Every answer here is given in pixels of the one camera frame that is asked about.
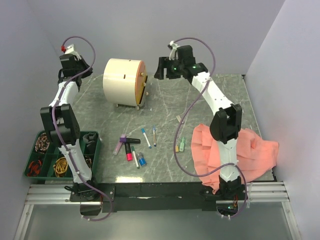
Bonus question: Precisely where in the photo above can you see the green compartment tray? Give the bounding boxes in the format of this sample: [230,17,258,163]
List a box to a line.
[23,130,101,181]

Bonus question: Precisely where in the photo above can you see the green clip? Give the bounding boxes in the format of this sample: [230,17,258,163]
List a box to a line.
[178,137,186,152]

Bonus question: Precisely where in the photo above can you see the purple cap black highlighter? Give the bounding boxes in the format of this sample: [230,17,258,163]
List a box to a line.
[119,136,141,144]

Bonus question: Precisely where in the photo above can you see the light blue acrylic marker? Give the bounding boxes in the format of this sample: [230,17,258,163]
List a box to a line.
[141,128,152,149]

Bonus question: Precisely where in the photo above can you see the grey cloth bundle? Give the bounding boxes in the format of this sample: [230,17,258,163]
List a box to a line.
[82,132,98,147]

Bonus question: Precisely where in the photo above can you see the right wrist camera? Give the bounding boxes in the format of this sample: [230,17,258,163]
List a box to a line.
[168,40,180,61]

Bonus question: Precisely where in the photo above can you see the black base bar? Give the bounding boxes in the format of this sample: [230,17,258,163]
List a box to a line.
[65,182,246,216]

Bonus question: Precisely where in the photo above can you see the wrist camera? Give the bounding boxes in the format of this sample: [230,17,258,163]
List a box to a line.
[64,44,82,60]
[168,40,180,61]

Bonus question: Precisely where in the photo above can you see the salmon pink cloth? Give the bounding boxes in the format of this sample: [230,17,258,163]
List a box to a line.
[191,124,279,182]

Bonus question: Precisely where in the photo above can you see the green cap silver marker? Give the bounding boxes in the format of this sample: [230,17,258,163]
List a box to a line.
[131,146,140,169]

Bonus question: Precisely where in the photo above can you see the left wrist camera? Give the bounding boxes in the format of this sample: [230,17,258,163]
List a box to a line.
[64,44,82,60]

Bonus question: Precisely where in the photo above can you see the blue bottle grey cap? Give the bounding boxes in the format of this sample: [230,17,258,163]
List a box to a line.
[137,152,147,167]

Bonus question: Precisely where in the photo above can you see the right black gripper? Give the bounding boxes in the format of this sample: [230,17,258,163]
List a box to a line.
[153,57,184,80]

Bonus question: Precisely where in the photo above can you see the cream round drawer cabinet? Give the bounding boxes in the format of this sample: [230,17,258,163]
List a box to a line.
[102,58,148,110]

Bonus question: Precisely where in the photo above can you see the orange black hair ties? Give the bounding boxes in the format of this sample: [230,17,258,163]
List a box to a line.
[27,159,43,177]

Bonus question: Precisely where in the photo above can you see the aluminium rail frame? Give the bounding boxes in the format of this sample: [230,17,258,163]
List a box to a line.
[14,181,302,240]

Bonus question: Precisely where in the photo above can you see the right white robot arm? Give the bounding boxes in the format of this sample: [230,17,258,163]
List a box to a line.
[154,41,245,200]

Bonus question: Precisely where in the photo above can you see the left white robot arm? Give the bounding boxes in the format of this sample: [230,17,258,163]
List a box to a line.
[40,53,92,185]

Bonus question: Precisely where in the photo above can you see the pink cap black highlighter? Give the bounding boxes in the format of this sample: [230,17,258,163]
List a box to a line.
[124,142,133,162]

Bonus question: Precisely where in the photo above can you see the leopard hair ties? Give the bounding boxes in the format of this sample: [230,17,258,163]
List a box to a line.
[34,133,51,154]

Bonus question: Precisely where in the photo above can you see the yellow hair ties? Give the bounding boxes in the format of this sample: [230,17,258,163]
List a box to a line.
[54,157,69,177]

